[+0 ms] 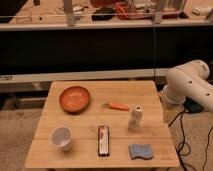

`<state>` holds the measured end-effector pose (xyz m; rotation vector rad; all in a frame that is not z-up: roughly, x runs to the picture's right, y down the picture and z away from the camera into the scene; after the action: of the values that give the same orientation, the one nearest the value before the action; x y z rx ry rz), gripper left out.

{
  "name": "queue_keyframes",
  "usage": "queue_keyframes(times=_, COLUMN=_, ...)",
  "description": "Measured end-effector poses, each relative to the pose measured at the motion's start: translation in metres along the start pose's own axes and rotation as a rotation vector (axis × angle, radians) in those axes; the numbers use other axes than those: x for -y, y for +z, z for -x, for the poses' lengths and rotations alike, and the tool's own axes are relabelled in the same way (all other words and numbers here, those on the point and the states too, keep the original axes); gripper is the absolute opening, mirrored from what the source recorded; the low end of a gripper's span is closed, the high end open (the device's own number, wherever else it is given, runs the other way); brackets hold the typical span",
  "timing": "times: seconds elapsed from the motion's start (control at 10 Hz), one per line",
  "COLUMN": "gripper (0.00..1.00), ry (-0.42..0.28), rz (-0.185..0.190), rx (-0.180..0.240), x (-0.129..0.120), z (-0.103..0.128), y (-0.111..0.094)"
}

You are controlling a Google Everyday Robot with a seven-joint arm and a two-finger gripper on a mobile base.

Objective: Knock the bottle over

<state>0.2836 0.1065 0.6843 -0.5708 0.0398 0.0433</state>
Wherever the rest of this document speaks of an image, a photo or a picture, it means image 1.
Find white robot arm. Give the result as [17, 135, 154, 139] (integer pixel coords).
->
[162, 60, 213, 113]

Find black cables on floor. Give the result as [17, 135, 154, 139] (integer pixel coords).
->
[167, 105, 213, 171]

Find black object on shelf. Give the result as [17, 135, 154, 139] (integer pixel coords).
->
[91, 7, 115, 21]

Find red black rectangular bar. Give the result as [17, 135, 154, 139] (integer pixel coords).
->
[98, 125, 109, 157]

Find orange tool on shelf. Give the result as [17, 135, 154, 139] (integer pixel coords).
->
[115, 2, 130, 20]

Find white plastic cup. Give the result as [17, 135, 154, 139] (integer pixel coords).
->
[50, 126, 72, 151]

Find wooden table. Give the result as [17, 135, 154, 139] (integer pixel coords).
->
[25, 81, 179, 169]

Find small white bottle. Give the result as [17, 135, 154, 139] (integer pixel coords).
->
[128, 106, 143, 132]

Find orange carrot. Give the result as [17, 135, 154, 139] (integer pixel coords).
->
[106, 102, 129, 111]

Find blue sponge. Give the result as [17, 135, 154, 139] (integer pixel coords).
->
[129, 144, 153, 160]

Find orange round bowl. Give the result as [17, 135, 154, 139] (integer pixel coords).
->
[59, 86, 90, 113]

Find grey metal frame post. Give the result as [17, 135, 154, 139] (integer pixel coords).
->
[63, 0, 75, 26]

